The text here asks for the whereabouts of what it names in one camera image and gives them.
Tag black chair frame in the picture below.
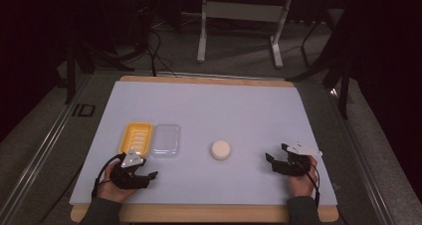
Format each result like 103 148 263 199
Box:
286 5 353 120

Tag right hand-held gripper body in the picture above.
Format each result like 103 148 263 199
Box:
272 140 323 177

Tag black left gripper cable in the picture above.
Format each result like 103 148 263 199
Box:
91 152 127 200

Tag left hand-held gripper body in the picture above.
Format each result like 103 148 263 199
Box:
109 148 150 191

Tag clear plastic tray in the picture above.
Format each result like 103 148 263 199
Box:
150 122 182 160

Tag black floor cables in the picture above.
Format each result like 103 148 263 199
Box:
144 28 179 78

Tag metal floor rail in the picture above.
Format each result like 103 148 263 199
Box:
325 88 396 225
0 73 95 225

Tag yellow soap dish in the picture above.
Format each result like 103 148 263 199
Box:
117 120 154 156

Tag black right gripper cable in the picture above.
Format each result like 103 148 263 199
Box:
297 160 321 207

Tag person's left hand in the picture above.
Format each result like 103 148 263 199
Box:
96 161 139 204

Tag white table mat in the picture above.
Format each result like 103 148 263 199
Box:
69 80 338 207

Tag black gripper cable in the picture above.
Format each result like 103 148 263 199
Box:
297 160 321 207
91 152 127 200

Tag white metal table frame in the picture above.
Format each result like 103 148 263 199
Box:
196 0 295 70

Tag person's right hand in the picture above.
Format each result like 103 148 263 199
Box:
287 155 319 199

